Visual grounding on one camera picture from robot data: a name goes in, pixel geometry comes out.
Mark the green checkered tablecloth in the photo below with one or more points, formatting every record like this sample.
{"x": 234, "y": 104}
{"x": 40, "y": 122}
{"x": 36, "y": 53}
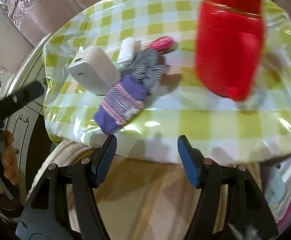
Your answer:
{"x": 230, "y": 132}

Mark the white cabinet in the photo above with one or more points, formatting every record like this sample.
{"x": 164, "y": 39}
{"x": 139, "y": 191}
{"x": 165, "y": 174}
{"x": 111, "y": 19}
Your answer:
{"x": 31, "y": 68}

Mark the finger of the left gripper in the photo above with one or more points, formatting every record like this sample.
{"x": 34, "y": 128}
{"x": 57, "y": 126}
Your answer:
{"x": 16, "y": 101}

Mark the purple cardboard box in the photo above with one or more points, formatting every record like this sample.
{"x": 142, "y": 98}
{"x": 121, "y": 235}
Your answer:
{"x": 276, "y": 185}

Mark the black white gingham cloth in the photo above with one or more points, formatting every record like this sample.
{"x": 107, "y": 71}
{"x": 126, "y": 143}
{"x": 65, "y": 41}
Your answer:
{"x": 147, "y": 67}

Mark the white ribbed plastic device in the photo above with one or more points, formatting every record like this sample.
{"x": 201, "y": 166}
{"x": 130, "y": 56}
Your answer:
{"x": 93, "y": 70}

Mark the striped plush cushion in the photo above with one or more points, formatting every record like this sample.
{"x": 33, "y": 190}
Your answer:
{"x": 146, "y": 200}

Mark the pink round cherry pouch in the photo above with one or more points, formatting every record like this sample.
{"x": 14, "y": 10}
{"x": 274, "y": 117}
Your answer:
{"x": 163, "y": 45}

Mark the red thermos jug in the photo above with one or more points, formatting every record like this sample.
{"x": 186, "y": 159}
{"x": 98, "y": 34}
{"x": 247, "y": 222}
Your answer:
{"x": 229, "y": 41}

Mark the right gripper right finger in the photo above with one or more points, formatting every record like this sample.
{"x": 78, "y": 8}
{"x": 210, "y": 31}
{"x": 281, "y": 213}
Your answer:
{"x": 247, "y": 213}

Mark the purple pink knitted sock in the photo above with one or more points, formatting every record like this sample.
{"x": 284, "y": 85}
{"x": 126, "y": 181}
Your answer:
{"x": 123, "y": 101}

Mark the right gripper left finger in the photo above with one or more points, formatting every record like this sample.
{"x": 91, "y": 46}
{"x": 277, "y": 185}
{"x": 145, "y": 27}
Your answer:
{"x": 46, "y": 213}

